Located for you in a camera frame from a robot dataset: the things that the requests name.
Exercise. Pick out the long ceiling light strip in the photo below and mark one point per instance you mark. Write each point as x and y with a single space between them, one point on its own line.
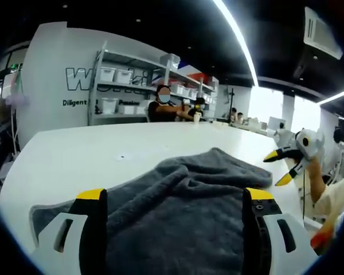
238 37

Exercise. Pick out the grey metal shelf rack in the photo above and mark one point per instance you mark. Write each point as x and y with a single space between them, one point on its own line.
132 86

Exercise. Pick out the white paper cup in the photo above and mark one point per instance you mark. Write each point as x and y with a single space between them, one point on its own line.
197 118

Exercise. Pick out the ceiling air vent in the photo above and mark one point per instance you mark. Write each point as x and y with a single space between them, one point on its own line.
321 33

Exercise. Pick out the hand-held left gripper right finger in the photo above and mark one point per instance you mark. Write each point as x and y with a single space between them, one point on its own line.
272 243

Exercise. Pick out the green and red flag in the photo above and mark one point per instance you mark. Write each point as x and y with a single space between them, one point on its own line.
16 80

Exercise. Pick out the set of white storage bins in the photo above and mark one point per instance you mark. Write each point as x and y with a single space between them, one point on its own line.
123 76

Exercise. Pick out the white table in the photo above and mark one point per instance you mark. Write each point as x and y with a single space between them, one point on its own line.
74 149

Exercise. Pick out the grey towel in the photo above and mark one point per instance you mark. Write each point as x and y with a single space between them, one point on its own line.
175 215

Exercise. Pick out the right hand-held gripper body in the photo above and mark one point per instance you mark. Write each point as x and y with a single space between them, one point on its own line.
309 143

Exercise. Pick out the black tripod stand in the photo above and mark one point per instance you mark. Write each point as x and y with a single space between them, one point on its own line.
231 103

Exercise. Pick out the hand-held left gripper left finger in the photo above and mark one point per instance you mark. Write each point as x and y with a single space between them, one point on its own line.
51 249

